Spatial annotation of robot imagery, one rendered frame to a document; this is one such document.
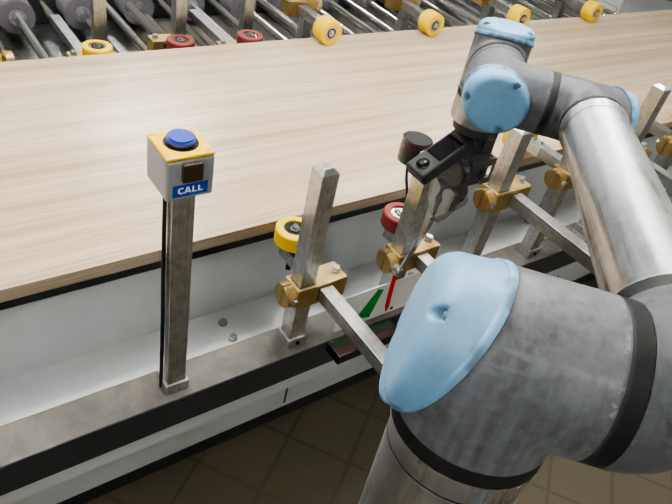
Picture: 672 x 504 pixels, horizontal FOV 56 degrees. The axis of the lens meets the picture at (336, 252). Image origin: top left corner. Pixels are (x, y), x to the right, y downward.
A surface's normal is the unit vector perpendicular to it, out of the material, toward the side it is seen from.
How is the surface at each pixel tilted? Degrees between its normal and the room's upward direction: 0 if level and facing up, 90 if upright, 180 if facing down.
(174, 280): 90
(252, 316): 0
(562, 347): 35
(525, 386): 66
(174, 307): 90
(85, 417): 0
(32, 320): 90
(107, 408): 0
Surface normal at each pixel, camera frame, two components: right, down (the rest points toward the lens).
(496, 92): -0.30, 0.58
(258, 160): 0.18, -0.75
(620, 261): -0.77, -0.61
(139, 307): 0.55, 0.61
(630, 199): -0.32, -0.83
